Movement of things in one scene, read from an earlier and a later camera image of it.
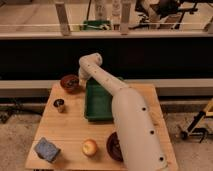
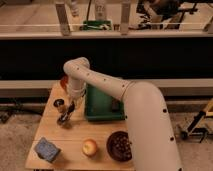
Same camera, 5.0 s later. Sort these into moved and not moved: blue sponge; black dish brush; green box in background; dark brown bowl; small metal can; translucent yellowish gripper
Moved: translucent yellowish gripper; black dish brush
Not moved: green box in background; small metal can; blue sponge; dark brown bowl
